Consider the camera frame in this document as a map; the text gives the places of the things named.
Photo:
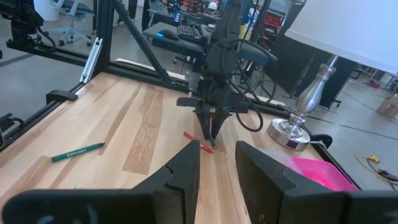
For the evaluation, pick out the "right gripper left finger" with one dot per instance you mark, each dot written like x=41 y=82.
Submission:
x=177 y=186

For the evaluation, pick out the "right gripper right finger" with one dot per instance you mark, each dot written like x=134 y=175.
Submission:
x=261 y=193

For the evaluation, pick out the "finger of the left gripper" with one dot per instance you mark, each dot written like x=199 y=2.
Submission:
x=203 y=124
x=221 y=123

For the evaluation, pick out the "red crayon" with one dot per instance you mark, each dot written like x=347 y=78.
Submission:
x=197 y=141

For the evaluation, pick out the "clear box with pink lid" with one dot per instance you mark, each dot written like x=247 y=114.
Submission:
x=320 y=172

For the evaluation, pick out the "green crayon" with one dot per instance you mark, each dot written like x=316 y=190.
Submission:
x=77 y=152

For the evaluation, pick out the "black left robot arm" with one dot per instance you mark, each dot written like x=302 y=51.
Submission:
x=224 y=31

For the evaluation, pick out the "cardboard box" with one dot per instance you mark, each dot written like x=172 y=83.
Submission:
x=388 y=107

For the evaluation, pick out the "black floor fan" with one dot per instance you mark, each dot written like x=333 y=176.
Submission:
x=248 y=76

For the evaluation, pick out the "dark computer desk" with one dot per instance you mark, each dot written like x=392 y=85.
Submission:
x=180 y=45

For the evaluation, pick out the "black keyboard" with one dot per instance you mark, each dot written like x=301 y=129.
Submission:
x=189 y=32

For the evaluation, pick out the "black cabinet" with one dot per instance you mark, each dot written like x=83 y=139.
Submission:
x=289 y=62

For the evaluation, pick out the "black computer mouse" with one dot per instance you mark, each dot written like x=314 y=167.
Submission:
x=168 y=34

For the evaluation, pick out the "white shade silver table lamp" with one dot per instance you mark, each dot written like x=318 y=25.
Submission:
x=311 y=93

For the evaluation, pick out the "red tool chest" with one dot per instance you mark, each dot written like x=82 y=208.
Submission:
x=273 y=21

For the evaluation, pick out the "grey office chair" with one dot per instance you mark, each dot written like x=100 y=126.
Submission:
x=74 y=18

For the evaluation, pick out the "white bin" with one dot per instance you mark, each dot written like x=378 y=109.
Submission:
x=46 y=9

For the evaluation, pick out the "silver frame bracket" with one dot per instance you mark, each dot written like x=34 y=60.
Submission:
x=90 y=60

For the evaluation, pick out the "black table edge bracket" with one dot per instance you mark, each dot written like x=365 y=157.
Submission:
x=62 y=96

